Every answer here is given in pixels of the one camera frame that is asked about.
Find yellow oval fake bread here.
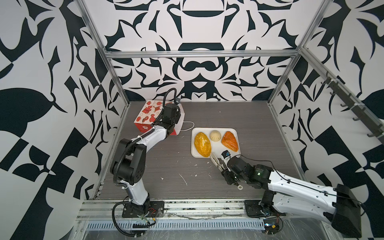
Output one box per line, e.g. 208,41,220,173
194,132,212,158

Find red white paper bag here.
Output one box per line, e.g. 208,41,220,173
134,100,195,136

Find orange croissant fake bread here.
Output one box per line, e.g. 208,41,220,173
221,131,239,152

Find white steamed bun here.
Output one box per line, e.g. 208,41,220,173
210,130,222,142

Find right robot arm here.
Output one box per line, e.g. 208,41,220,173
210,151,362,239

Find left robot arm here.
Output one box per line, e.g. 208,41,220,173
110,103,181,207

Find white plastic tray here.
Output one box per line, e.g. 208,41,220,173
191,128,241,158

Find small green circuit board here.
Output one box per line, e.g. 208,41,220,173
263,219,283,235

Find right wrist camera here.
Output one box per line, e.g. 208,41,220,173
221,150,231,161

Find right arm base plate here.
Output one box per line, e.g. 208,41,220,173
244,200,287,218

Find white slotted cable duct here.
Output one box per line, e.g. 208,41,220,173
86,219,265,231

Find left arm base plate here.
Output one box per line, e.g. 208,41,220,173
122,200,165,218

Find black left base cable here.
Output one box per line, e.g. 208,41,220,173
110,200,157,238

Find grey wall hook rail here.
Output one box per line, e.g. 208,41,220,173
320,70,384,145

